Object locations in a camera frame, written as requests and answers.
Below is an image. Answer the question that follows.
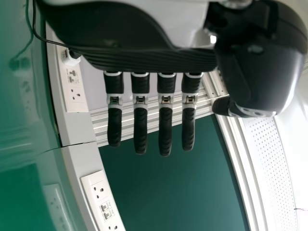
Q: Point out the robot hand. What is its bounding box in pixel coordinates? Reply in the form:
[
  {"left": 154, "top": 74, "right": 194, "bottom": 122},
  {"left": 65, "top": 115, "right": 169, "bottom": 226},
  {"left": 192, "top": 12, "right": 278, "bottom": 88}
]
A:
[{"left": 35, "top": 0, "right": 308, "bottom": 157}]

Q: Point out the white-and-orange plug adapter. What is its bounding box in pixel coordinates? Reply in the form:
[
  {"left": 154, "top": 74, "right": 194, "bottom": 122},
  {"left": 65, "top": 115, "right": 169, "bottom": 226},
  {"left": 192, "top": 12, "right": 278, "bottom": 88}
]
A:
[{"left": 61, "top": 47, "right": 82, "bottom": 67}]

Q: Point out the white socket strip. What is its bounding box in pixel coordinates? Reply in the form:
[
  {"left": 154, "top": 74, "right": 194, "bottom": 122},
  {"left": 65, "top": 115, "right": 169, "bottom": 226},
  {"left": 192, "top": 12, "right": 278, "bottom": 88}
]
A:
[
  {"left": 45, "top": 23, "right": 98, "bottom": 148},
  {"left": 60, "top": 141, "right": 127, "bottom": 231}
]

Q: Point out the ribbed aluminium rail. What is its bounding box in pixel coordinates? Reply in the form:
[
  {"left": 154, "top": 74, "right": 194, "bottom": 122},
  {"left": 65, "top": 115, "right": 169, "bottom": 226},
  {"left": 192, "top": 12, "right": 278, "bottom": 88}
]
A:
[{"left": 89, "top": 72, "right": 233, "bottom": 148}]

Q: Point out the black plug cable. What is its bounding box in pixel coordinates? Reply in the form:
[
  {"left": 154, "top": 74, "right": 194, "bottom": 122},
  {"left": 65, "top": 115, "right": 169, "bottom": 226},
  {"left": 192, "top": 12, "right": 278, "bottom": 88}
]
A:
[{"left": 32, "top": 0, "right": 82, "bottom": 61}]

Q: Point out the white perforated cable duct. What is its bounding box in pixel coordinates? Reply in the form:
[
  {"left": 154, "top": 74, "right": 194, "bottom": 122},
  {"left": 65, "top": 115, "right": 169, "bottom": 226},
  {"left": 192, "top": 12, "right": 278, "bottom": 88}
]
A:
[{"left": 242, "top": 115, "right": 300, "bottom": 231}]

